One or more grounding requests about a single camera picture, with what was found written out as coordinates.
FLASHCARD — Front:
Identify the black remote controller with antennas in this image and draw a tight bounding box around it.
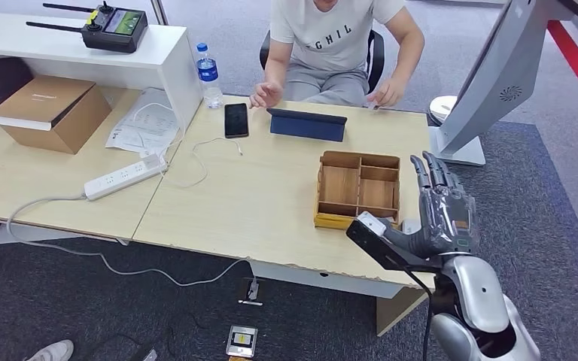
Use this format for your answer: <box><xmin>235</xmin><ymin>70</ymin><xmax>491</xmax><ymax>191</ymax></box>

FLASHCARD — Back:
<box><xmin>26</xmin><ymin>1</ymin><xmax>149</xmax><ymax>54</ymax></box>

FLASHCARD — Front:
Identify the floor socket with plug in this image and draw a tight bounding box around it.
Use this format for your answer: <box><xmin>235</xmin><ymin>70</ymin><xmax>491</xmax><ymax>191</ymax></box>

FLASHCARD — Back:
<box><xmin>237</xmin><ymin>278</ymin><xmax>265</xmax><ymax>308</ymax></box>

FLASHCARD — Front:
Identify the white charger plug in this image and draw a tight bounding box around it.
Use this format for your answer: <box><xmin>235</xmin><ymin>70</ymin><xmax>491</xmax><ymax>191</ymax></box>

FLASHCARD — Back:
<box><xmin>140</xmin><ymin>151</ymin><xmax>168</xmax><ymax>169</ymax></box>

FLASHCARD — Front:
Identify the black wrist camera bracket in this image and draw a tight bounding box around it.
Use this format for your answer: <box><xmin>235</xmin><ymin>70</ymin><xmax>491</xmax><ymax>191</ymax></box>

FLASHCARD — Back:
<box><xmin>346</xmin><ymin>219</ymin><xmax>442</xmax><ymax>272</ymax></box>

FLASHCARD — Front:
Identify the printed white paper sheet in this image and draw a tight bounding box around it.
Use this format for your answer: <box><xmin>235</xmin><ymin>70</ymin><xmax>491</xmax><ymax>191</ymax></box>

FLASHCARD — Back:
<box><xmin>105</xmin><ymin>86</ymin><xmax>181</xmax><ymax>156</ymax></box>

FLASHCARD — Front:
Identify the white desk shelf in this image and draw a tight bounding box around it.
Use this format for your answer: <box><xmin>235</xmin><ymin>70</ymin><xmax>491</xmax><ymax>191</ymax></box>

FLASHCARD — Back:
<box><xmin>0</xmin><ymin>11</ymin><xmax>205</xmax><ymax>129</ymax></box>

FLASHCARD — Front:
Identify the thin white charging cable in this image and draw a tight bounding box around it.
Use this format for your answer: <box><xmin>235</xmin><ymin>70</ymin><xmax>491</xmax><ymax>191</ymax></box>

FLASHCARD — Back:
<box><xmin>130</xmin><ymin>102</ymin><xmax>244</xmax><ymax>190</ymax></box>

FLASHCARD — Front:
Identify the grey power strip cable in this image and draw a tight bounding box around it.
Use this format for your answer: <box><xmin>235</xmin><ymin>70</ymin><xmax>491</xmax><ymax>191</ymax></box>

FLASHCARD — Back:
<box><xmin>5</xmin><ymin>194</ymin><xmax>260</xmax><ymax>289</ymax></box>

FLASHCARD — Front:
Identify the white desk support panel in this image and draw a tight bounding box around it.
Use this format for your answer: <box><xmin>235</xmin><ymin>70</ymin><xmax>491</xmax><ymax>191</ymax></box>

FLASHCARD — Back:
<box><xmin>0</xmin><ymin>224</ymin><xmax>130</xmax><ymax>247</ymax></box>

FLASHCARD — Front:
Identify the clear water bottle blue label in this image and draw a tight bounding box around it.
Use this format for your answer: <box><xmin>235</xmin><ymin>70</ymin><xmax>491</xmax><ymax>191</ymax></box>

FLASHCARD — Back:
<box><xmin>195</xmin><ymin>42</ymin><xmax>224</xmax><ymax>110</ymax></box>

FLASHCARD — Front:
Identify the black office chair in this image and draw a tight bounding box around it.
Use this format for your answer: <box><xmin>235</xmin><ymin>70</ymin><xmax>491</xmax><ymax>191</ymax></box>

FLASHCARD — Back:
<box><xmin>259</xmin><ymin>29</ymin><xmax>386</xmax><ymax>95</ymax></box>

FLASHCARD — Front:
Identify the person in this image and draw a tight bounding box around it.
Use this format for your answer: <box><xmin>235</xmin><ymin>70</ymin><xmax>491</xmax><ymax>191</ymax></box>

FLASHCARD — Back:
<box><xmin>248</xmin><ymin>0</ymin><xmax>425</xmax><ymax>111</ymax></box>

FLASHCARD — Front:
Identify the metal pole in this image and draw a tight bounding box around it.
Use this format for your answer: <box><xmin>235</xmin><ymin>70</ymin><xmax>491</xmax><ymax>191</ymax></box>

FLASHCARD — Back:
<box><xmin>150</xmin><ymin>0</ymin><xmax>170</xmax><ymax>26</ymax></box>

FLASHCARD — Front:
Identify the wooden desk leg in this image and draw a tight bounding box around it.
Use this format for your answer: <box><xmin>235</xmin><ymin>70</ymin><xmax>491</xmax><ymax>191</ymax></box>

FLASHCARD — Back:
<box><xmin>376</xmin><ymin>286</ymin><xmax>432</xmax><ymax>337</ymax></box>

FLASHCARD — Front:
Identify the black smartphone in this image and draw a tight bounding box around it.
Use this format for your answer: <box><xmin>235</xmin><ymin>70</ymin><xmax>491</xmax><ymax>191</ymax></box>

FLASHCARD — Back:
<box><xmin>224</xmin><ymin>102</ymin><xmax>250</xmax><ymax>139</ymax></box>

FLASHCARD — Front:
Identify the clear film on right hand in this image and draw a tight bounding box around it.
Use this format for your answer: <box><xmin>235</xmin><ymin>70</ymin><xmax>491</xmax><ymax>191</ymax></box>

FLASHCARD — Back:
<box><xmin>421</xmin><ymin>189</ymin><xmax>479</xmax><ymax>250</ymax></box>

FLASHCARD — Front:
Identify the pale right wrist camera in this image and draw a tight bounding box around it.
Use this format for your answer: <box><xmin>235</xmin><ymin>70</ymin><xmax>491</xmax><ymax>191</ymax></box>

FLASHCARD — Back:
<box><xmin>357</xmin><ymin>211</ymin><xmax>387</xmax><ymax>236</ymax></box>

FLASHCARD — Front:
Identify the white power strip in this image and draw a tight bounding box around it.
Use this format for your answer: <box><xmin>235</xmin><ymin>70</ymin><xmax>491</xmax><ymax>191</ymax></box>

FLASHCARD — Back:
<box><xmin>83</xmin><ymin>156</ymin><xmax>169</xmax><ymax>202</ymax></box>

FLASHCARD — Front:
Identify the grey kiosk screen stand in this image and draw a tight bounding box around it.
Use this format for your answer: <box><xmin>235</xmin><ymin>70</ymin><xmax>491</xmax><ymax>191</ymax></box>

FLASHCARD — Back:
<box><xmin>428</xmin><ymin>0</ymin><xmax>578</xmax><ymax>168</ymax></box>

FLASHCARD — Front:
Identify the person's right hand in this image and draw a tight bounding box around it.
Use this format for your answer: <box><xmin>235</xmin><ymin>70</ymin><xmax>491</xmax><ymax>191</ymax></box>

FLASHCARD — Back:
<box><xmin>248</xmin><ymin>80</ymin><xmax>285</xmax><ymax>110</ymax></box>

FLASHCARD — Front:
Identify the wooden compartment organizer box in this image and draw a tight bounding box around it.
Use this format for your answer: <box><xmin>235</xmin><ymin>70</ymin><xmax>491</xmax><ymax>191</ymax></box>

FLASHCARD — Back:
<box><xmin>312</xmin><ymin>150</ymin><xmax>402</xmax><ymax>231</ymax></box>

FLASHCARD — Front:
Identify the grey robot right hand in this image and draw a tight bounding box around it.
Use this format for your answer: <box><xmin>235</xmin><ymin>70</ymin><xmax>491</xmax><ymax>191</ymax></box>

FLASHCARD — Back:
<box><xmin>379</xmin><ymin>150</ymin><xmax>480</xmax><ymax>258</ymax></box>

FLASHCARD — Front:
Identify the dark blue tablet case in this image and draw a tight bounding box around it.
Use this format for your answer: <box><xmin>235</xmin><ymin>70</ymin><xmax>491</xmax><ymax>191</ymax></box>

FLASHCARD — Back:
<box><xmin>266</xmin><ymin>108</ymin><xmax>348</xmax><ymax>144</ymax></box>

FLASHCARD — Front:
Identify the round white floor device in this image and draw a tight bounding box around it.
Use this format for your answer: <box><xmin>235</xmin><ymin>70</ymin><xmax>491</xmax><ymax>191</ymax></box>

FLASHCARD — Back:
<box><xmin>428</xmin><ymin>94</ymin><xmax>460</xmax><ymax>126</ymax></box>

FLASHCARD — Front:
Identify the person's left hand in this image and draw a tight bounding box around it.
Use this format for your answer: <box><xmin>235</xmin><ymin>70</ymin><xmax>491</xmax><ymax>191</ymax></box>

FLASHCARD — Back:
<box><xmin>367</xmin><ymin>74</ymin><xmax>407</xmax><ymax>109</ymax></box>

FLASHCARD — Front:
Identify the brown cardboard box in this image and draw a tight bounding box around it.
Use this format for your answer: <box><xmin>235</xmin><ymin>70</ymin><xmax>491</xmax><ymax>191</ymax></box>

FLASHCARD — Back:
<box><xmin>0</xmin><ymin>74</ymin><xmax>113</xmax><ymax>156</ymax></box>

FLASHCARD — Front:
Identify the white shoe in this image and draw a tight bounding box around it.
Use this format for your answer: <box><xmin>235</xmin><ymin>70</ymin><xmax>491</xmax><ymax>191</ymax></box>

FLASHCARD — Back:
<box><xmin>24</xmin><ymin>339</ymin><xmax>75</xmax><ymax>361</ymax></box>

